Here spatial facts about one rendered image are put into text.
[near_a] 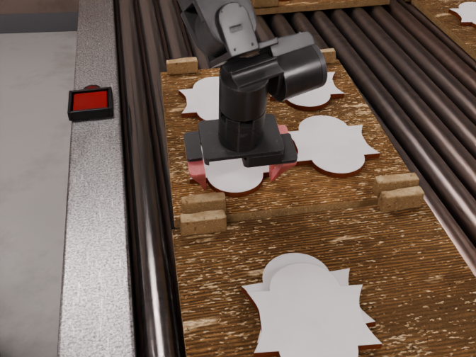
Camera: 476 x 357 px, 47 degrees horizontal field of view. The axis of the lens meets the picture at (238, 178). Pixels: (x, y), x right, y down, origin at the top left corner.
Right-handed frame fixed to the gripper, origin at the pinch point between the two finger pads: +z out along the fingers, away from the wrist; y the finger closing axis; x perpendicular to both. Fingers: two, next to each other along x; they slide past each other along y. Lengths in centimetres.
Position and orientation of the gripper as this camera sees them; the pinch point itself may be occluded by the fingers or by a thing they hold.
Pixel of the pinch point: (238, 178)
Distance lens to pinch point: 76.7
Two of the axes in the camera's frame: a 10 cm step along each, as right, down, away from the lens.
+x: 1.8, 7.9, -5.9
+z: -0.4, 6.0, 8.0
